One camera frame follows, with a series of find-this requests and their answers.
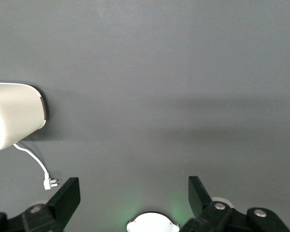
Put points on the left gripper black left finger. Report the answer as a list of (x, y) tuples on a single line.
[(62, 205)]

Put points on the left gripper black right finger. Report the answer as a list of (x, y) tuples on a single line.
[(203, 212)]

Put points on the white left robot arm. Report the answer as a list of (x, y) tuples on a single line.
[(152, 223)]

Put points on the cream white toaster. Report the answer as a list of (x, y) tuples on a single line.
[(14, 113)]

